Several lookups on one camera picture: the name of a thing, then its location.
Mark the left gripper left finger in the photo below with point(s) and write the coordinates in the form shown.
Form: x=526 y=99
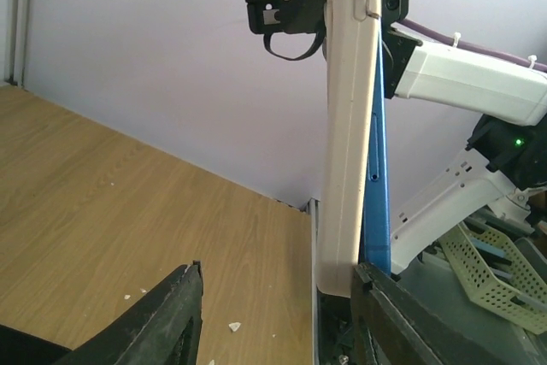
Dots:
x=162 y=327

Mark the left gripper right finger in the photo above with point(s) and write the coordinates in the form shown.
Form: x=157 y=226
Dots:
x=387 y=318

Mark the white phone face down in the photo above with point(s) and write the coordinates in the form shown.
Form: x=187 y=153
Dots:
x=352 y=32

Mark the blue smartphone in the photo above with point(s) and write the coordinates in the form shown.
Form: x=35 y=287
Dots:
x=376 y=227

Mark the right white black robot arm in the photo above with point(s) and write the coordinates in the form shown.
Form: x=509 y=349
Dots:
x=499 y=152

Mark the green perforated basket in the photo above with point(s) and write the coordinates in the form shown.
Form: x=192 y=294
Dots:
x=496 y=276

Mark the right aluminium corner post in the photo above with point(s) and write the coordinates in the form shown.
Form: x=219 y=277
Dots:
x=313 y=212

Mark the aluminium corner post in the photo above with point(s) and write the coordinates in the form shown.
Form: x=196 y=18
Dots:
x=313 y=212
x=15 y=19

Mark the left aluminium corner post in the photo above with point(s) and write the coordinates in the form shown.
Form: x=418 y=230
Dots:
x=15 y=19

